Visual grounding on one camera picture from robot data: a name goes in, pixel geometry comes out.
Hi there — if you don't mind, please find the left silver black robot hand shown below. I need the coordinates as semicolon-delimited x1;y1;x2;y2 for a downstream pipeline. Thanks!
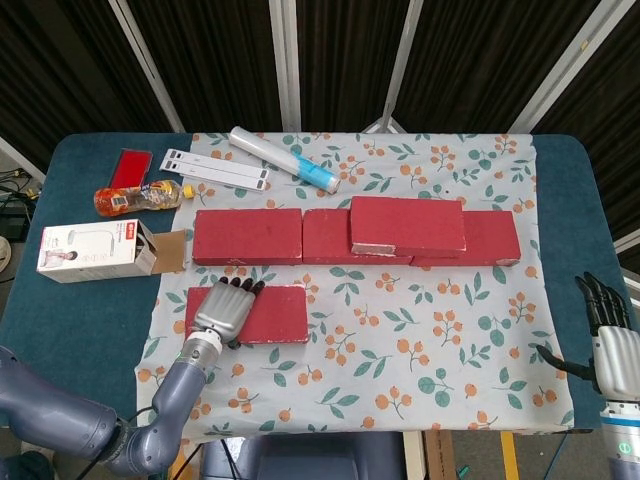
192;274;266;351

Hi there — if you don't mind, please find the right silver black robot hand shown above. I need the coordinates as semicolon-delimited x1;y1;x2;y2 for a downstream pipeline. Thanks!
535;272;640;401

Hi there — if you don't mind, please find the red brick with scuffed top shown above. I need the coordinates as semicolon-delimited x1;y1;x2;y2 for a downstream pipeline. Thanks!
184;284;310;346

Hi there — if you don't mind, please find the red brick with taped end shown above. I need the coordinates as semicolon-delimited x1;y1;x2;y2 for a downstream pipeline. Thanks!
349;195;467;257

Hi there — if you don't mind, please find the red foam brick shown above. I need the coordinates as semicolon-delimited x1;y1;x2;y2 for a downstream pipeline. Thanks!
409;209;521;268
192;208;304;267
301;208;414;265

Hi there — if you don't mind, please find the long white flat box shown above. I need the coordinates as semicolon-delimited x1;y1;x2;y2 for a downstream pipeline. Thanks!
160;148;236;169
163;158;271;192

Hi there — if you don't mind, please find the orange drink plastic bottle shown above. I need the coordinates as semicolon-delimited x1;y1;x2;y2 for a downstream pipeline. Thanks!
93;180;195;220

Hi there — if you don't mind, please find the white desk lamp carton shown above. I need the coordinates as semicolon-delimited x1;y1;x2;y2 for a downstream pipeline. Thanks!
35;219;194;285

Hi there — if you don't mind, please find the floral fruit print tablecloth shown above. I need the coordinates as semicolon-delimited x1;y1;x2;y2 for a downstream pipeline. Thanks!
134;130;576;454

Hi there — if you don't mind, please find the clear film roll blue label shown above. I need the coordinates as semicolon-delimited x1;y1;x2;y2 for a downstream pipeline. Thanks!
229;126;342;194

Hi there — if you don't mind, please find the red flat case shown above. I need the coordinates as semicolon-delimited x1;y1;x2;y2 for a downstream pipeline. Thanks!
110;149;153;189

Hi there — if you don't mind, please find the dark blue chair seat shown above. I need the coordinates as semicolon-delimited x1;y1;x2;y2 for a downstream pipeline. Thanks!
199;432;406;480

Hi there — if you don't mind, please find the brown cardboard box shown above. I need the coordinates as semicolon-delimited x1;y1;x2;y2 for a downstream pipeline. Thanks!
422;429;456;480

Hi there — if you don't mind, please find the bundle of cables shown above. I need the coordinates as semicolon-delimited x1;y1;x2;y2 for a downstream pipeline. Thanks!
0;167;44;241

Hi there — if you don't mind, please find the dark folding screen white frame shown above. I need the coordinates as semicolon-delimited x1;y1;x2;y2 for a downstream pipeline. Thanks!
0;0;640;251

